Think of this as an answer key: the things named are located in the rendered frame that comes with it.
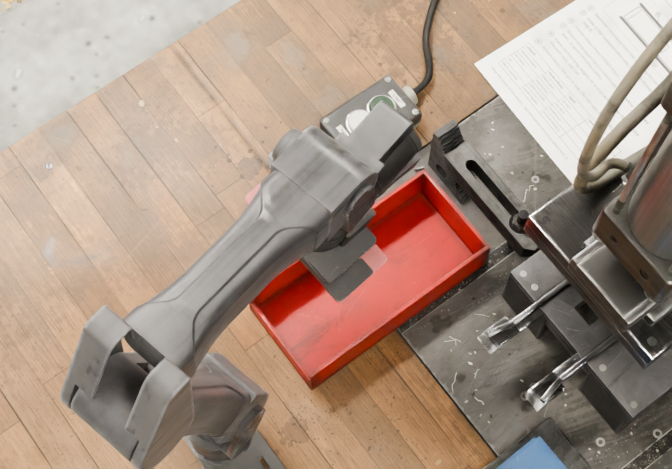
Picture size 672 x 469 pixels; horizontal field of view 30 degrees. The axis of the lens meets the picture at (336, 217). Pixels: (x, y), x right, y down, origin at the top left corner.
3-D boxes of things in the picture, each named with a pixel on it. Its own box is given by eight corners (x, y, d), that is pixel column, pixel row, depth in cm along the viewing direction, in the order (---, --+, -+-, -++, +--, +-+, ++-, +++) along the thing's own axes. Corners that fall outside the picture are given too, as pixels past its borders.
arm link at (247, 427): (200, 350, 128) (162, 392, 126) (264, 405, 126) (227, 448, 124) (206, 366, 134) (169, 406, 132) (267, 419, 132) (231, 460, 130)
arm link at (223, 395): (227, 352, 131) (106, 351, 100) (275, 393, 130) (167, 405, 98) (192, 399, 132) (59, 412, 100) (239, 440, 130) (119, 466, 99)
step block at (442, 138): (427, 164, 150) (433, 132, 142) (446, 150, 151) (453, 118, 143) (461, 204, 148) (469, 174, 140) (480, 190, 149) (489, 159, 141)
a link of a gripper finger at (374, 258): (332, 220, 132) (343, 201, 123) (378, 270, 131) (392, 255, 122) (284, 262, 130) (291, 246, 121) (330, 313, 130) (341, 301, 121)
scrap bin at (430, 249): (249, 308, 144) (246, 292, 138) (421, 188, 149) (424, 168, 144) (311, 391, 140) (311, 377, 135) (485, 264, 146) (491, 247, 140)
